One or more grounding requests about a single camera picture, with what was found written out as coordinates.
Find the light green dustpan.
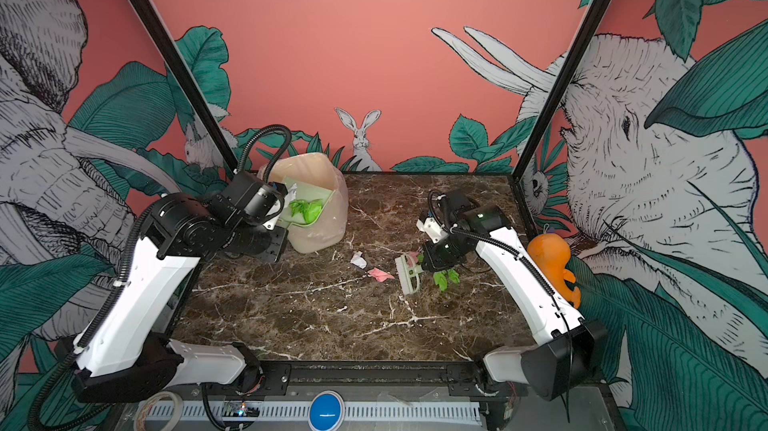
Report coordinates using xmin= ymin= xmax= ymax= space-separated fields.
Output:
xmin=279 ymin=177 xmax=333 ymax=226

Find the light green hand brush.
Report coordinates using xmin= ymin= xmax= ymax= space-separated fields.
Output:
xmin=395 ymin=252 xmax=422 ymax=295

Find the beige trash bin with liner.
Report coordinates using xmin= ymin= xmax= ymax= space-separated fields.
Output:
xmin=267 ymin=152 xmax=348 ymax=254

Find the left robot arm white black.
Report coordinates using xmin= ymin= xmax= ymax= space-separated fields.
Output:
xmin=27 ymin=171 xmax=288 ymax=430

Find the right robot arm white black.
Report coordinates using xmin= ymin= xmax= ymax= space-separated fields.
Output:
xmin=417 ymin=189 xmax=607 ymax=401

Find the green paper scrap lower left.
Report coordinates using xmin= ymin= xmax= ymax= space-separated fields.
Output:
xmin=289 ymin=199 xmax=324 ymax=225

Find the green paper scrap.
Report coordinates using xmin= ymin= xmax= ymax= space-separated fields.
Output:
xmin=289 ymin=199 xmax=324 ymax=225
xmin=446 ymin=269 xmax=460 ymax=284
xmin=433 ymin=271 xmax=449 ymax=292

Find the green paper scrap right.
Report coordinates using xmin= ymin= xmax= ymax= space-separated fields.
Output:
xmin=446 ymin=269 xmax=460 ymax=284

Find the green paper scrap centre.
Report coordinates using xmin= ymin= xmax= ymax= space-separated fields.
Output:
xmin=433 ymin=271 xmax=449 ymax=292

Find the white paper scrap upper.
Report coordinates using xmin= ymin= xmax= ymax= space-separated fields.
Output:
xmin=350 ymin=251 xmax=367 ymax=269

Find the pink paper scrap middle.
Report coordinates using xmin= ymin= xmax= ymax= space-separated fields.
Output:
xmin=367 ymin=268 xmax=393 ymax=282

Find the orange plush toy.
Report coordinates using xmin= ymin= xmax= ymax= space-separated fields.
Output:
xmin=527 ymin=233 xmax=581 ymax=309

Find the blue round button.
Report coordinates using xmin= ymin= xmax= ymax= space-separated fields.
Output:
xmin=308 ymin=390 xmax=346 ymax=431

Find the coiled clear tube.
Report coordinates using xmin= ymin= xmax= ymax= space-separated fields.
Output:
xmin=133 ymin=391 xmax=185 ymax=431

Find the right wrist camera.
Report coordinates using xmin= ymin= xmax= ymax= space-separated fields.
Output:
xmin=417 ymin=216 xmax=448 ymax=243

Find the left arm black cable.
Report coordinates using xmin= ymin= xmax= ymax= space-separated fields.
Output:
xmin=236 ymin=123 xmax=293 ymax=183

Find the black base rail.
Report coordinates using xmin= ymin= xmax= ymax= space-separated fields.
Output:
xmin=128 ymin=360 xmax=607 ymax=399

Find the white slotted cable duct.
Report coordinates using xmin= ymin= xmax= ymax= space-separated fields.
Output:
xmin=133 ymin=400 xmax=482 ymax=426

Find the right black frame post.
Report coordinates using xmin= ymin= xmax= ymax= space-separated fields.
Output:
xmin=512 ymin=0 xmax=612 ymax=183

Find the black frame post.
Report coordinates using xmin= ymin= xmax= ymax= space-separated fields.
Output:
xmin=512 ymin=0 xmax=612 ymax=183
xmin=129 ymin=0 xmax=238 ymax=173

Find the left black frame post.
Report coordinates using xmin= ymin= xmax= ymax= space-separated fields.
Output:
xmin=129 ymin=0 xmax=238 ymax=173

